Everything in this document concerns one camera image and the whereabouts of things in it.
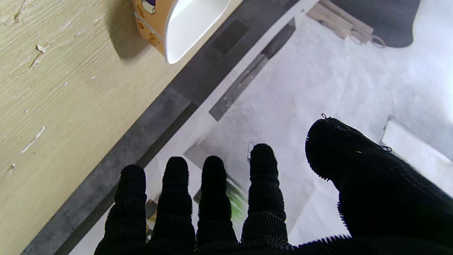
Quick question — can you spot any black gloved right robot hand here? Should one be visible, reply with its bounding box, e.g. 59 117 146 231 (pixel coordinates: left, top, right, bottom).
94 117 453 255

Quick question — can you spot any white paper food container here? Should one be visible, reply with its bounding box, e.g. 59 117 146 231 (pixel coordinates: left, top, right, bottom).
132 0 232 65

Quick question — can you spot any large wooden cutting board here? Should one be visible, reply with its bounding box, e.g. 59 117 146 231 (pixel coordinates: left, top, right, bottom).
320 0 386 49

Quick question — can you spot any small wooden cutting board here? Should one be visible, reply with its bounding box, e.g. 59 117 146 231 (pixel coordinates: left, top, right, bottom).
306 3 354 39

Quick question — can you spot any long white dough scrap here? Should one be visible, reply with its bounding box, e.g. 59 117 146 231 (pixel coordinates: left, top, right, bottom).
20 126 47 154

